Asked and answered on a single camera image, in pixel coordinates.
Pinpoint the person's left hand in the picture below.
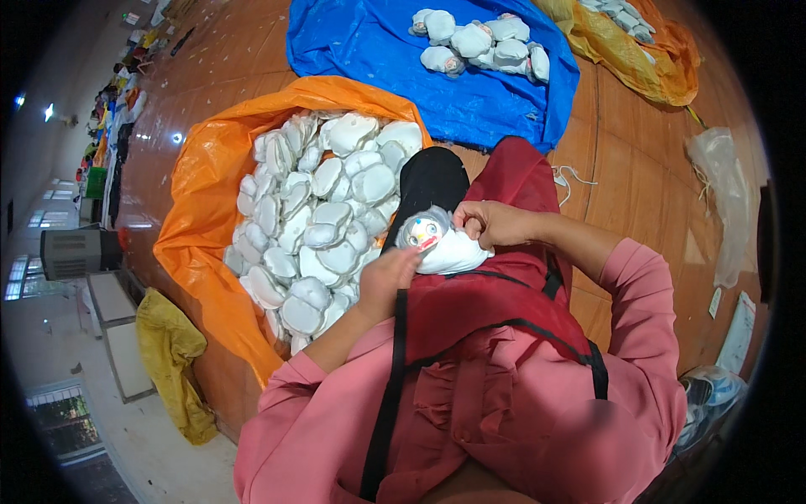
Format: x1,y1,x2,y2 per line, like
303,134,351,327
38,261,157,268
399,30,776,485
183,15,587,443
354,246,424,328

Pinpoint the person's right hand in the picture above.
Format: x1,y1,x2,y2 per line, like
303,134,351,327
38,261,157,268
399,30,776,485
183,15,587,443
452,200,550,252

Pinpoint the grey haired white doll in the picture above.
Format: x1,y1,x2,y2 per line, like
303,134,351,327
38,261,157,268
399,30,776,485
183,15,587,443
395,205,496,276

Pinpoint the pile of white doll bodies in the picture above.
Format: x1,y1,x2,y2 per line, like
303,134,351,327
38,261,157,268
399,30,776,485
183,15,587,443
223,110,424,357

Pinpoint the heap of finished dolls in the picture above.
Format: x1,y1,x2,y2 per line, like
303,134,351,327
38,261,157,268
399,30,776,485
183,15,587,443
408,8,551,84

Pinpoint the blue tarp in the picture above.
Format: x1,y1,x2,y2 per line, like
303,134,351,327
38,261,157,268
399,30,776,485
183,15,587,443
286,0,581,154

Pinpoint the person's body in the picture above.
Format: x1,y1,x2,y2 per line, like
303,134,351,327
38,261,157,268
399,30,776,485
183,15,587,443
233,271,688,504

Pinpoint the orange plastic sack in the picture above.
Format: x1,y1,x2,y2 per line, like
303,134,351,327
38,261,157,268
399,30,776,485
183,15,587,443
153,76,435,388

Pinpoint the yellow orange sack with dolls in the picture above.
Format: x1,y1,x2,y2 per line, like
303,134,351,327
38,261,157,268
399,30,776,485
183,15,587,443
532,0,701,107

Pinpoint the clear plastic bag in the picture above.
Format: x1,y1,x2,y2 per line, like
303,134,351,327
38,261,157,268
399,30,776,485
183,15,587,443
685,127,753,289

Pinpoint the yellow crumpled sack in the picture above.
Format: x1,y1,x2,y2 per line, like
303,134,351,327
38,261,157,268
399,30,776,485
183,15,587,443
135,288,219,446

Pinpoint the white paper sheet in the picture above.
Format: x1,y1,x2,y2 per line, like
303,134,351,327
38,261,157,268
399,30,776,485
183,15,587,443
716,291,756,375

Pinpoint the white blue sneaker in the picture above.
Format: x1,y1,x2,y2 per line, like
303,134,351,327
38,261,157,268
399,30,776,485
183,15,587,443
670,365,749,461

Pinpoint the heap of clothes and goods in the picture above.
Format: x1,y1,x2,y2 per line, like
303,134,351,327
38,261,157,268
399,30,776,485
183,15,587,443
76,28,158,228

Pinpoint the white string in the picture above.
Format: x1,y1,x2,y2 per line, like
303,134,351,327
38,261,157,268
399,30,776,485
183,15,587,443
552,165,598,207

